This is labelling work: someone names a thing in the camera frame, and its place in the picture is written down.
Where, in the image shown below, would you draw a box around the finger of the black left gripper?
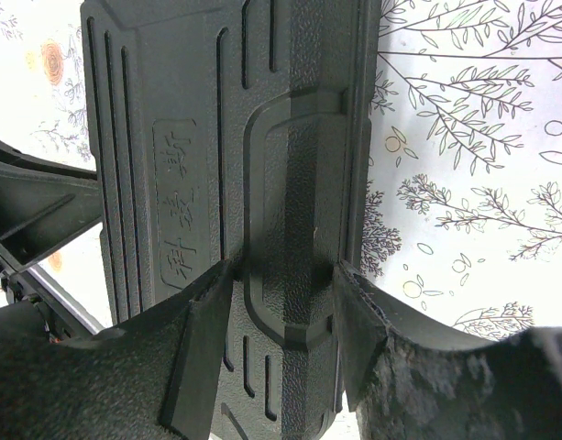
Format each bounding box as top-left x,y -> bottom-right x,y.
0,141 -> 102,274

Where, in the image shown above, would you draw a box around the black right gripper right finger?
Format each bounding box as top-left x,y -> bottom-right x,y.
333,262 -> 562,439

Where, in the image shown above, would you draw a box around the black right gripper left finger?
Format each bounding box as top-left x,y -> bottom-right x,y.
0,261 -> 233,439

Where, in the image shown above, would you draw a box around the dark green tool case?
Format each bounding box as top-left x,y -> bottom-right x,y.
81,1 -> 380,439

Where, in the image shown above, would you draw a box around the floral table mat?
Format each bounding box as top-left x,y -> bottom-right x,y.
0,0 -> 562,440

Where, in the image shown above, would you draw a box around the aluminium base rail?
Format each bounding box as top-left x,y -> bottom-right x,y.
0,265 -> 104,340

